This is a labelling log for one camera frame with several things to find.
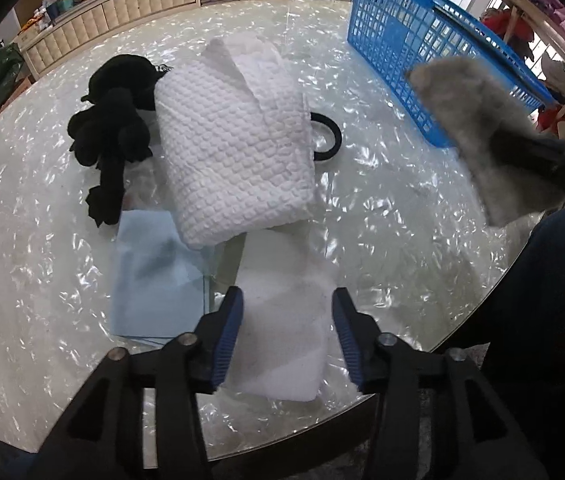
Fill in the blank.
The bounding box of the white sponge cloth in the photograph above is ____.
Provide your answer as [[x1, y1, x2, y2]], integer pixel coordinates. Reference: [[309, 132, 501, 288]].
[[225, 230, 339, 402]]

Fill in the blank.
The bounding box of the light blue cloth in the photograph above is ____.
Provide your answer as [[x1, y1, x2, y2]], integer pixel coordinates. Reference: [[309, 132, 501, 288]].
[[110, 209, 216, 346]]

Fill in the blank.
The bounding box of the black hair tie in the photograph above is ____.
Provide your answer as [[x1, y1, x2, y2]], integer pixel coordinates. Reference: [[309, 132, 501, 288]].
[[309, 110, 343, 163]]

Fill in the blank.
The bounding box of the white waffle towel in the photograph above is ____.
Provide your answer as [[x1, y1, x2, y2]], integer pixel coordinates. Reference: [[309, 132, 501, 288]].
[[153, 32, 315, 248]]

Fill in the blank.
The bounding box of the black plush toy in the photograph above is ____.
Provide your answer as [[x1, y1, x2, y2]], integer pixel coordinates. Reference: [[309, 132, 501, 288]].
[[66, 54, 168, 226]]

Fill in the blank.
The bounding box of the grey fuzzy cloth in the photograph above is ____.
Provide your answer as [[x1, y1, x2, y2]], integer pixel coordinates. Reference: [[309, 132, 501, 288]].
[[405, 56, 565, 228]]

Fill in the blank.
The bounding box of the blue plastic laundry basket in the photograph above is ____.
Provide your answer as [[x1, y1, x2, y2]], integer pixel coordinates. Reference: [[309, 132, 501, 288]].
[[348, 0, 555, 148]]

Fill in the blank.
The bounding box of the white tv cabinet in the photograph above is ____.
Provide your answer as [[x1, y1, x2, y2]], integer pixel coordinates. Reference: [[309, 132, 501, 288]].
[[20, 0, 201, 79]]

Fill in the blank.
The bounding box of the red hanging garment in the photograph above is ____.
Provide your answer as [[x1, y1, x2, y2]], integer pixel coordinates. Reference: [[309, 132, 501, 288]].
[[480, 8, 534, 61]]

